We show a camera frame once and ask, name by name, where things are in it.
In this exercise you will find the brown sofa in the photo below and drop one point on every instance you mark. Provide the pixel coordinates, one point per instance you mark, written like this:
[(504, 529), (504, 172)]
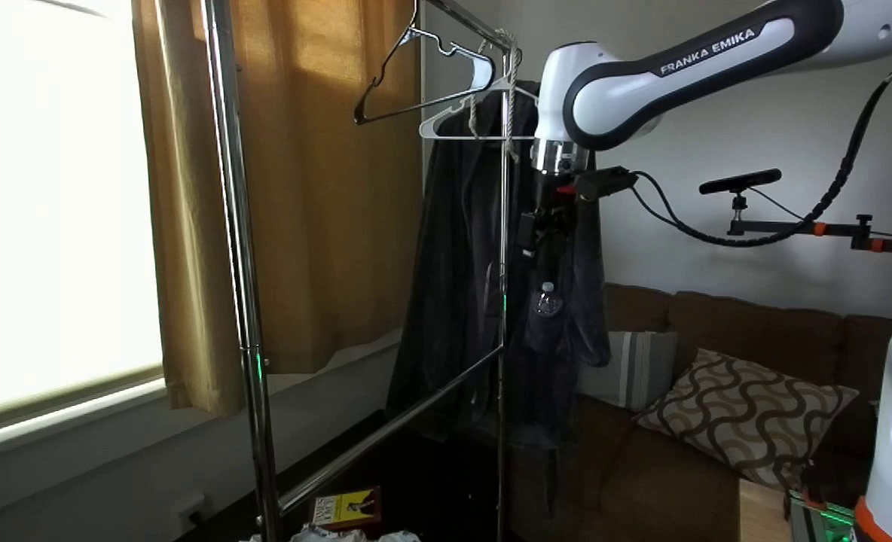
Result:
[(659, 484)]

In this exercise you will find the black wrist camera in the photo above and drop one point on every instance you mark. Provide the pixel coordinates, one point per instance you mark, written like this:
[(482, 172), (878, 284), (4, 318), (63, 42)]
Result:
[(608, 181)]

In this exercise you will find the light wooden table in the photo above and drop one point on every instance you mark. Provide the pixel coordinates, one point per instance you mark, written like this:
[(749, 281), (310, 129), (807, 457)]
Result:
[(765, 516)]

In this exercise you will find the white striped cushion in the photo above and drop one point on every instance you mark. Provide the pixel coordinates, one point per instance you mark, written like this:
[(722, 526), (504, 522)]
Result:
[(638, 366)]

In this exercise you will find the mustard curtain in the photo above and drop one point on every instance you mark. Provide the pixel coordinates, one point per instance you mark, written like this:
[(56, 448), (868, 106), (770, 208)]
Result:
[(314, 199)]

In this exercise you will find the wave patterned pillow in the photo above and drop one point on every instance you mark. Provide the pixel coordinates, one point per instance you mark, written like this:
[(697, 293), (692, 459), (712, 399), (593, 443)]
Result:
[(749, 411)]

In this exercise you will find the white plastic hanger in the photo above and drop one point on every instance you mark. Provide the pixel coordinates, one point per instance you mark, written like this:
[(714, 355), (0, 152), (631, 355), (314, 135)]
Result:
[(433, 125)]

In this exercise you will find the clear plastic water bottle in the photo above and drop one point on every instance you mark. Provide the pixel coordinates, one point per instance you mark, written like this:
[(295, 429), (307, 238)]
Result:
[(548, 300)]

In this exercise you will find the black robe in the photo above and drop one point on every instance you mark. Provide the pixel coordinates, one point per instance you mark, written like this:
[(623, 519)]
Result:
[(457, 281)]

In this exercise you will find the green lit robot mount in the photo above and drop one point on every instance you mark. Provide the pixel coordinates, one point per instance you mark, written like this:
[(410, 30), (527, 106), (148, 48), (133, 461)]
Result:
[(818, 522)]

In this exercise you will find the white window blind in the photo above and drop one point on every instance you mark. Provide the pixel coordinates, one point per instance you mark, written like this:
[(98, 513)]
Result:
[(56, 199)]

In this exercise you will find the metal clothes rack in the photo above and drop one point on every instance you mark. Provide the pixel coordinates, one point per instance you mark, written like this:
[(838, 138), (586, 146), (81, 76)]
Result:
[(250, 332)]

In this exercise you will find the yellow cardboard box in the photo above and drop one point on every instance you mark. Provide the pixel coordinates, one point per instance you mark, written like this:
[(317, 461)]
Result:
[(352, 509)]

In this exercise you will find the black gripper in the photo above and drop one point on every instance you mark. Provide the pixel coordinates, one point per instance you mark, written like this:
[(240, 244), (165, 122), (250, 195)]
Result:
[(557, 206)]

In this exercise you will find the black stereo camera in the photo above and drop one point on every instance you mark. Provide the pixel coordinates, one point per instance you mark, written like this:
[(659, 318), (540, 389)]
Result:
[(744, 181)]

